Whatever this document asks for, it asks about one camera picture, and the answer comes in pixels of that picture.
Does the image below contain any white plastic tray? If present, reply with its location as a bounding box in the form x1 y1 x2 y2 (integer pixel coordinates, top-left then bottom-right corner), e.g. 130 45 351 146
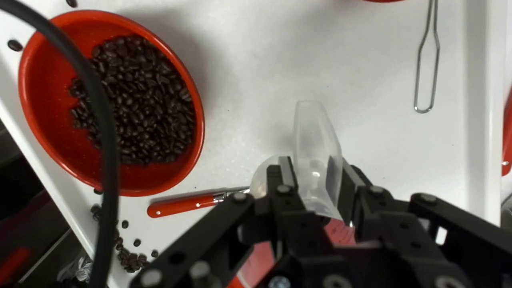
0 0 512 288

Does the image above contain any black cable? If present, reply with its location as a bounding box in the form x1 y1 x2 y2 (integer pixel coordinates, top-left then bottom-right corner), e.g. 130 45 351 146
0 0 122 288

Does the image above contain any red handled knife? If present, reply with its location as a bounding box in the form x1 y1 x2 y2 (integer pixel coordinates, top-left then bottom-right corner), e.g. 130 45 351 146
501 88 512 176

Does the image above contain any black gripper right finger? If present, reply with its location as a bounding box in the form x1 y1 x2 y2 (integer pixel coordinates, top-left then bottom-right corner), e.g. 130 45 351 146
338 160 378 224

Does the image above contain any metal wire whisk handle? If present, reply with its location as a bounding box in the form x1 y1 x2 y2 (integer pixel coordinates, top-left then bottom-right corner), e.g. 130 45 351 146
413 0 442 114

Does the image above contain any red mug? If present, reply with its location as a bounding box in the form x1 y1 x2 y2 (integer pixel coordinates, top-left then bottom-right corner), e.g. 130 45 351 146
365 0 404 5

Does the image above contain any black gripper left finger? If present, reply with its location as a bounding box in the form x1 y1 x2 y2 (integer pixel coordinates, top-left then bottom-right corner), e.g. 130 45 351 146
250 155 298 224

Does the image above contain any red handled metal spoon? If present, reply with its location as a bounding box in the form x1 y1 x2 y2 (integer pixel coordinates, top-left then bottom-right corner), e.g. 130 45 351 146
148 186 250 218

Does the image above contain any red bowl with coffee beans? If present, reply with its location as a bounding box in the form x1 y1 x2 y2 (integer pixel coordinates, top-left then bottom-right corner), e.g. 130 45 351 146
18 10 205 197

